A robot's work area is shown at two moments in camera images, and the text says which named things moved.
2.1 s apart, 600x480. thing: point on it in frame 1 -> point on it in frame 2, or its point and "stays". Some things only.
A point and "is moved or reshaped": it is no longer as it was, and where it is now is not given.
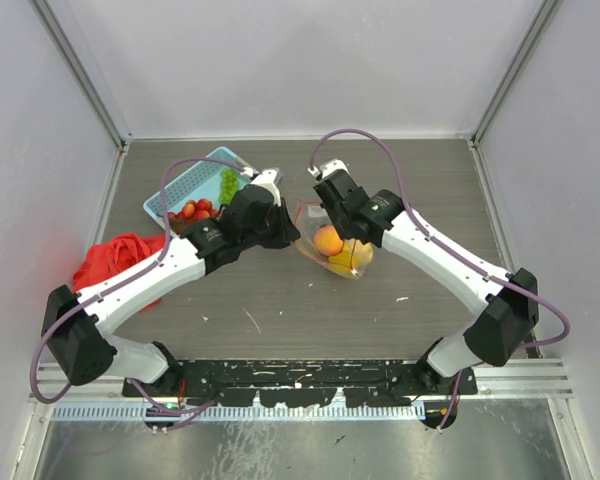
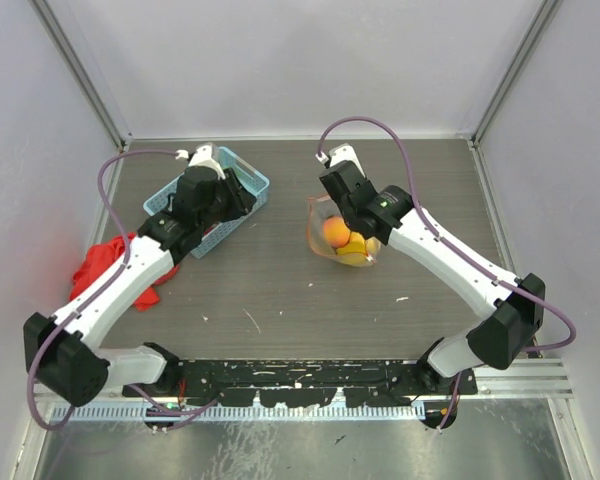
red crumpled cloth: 104,259 stays
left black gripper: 287,232 -> 240,199
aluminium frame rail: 521,379 stays
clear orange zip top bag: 319,241 is moved or reshaped
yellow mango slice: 344,261 -> 356,244
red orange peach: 327,240 is moved or reshaped
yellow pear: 362,253 stays
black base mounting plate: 304,382 stays
